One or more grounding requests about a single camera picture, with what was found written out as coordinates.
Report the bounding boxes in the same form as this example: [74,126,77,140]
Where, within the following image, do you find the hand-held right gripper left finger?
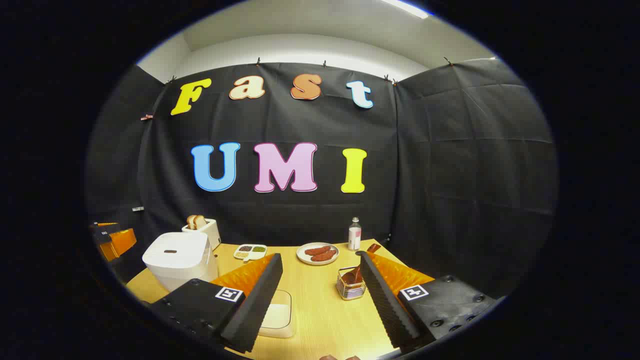
[150,252,284,355]

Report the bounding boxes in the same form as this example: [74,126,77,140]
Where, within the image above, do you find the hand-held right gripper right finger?
[356,250,498,353]

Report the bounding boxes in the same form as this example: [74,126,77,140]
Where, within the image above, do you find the clear square rice container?
[258,289,296,339]

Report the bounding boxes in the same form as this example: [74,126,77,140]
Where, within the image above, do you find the metal wire chopstick holder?
[336,266,367,301]

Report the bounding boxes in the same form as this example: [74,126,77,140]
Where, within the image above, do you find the brown wooden spoon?
[341,243,382,287]

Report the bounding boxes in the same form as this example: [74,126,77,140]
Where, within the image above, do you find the white rice cooker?
[142,232,219,292]

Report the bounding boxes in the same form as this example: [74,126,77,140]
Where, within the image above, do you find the white divided grain dish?
[233,244,268,262]

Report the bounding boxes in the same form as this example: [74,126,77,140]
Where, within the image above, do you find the white round plate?
[296,242,340,266]

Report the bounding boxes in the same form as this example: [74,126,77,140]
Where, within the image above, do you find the clear bottle with pink label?
[348,216,362,251]

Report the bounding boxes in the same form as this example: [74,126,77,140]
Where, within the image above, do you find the white toaster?
[181,218,222,251]

